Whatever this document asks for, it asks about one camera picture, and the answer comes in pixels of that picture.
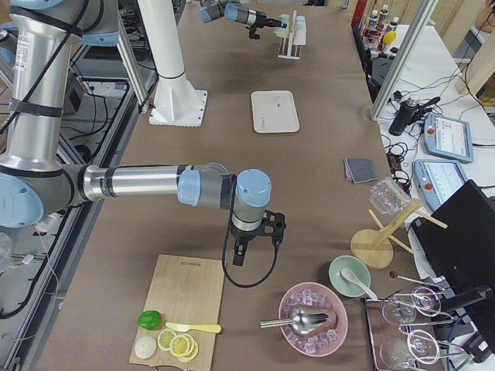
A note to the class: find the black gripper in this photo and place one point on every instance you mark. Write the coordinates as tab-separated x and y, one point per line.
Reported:
261	18
243	235

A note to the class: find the green cup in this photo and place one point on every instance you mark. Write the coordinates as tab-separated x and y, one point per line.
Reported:
283	31

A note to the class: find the cream rabbit tray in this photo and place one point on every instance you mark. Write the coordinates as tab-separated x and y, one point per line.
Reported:
274	111

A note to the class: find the pink cup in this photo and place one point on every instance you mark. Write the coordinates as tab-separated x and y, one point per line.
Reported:
299	37

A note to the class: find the clear plastic cup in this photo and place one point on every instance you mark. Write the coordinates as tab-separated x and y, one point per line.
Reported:
387	197

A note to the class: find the wine glass rack tray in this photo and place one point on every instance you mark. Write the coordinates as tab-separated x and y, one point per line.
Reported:
400	329

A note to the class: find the wooden cutting board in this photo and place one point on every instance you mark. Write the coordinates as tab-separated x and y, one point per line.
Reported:
185	290

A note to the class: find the yellow plastic knife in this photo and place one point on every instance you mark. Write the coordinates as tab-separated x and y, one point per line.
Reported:
178	327

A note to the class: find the metal ice scoop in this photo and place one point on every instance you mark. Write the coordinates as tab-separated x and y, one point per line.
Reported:
303	321

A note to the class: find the pink bowl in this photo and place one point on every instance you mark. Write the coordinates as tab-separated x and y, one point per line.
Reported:
329	337

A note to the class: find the white ceramic spoon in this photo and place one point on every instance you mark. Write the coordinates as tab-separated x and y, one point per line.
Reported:
350	276

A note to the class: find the lemon slices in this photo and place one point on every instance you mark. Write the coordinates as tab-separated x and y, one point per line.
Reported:
182	346

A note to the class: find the green lime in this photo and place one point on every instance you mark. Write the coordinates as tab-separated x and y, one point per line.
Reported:
150	320

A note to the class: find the wooden stand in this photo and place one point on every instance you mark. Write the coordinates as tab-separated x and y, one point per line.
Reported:
374	248

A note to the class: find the white onion half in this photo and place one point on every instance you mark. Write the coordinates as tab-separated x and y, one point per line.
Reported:
145	347

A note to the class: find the grey folded cloth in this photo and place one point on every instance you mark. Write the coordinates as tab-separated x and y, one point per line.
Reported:
359	170

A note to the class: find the black water bottle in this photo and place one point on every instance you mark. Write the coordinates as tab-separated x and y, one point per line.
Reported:
403	118

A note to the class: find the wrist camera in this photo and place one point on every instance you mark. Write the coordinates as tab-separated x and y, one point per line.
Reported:
273	225
252	32

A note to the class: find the white wire cup rack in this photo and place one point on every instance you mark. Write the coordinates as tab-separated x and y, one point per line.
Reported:
286	49

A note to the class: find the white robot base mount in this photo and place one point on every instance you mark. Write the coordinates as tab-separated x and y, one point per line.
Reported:
176	101

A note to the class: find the aluminium frame post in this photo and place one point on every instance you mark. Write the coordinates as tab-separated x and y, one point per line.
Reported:
408	44

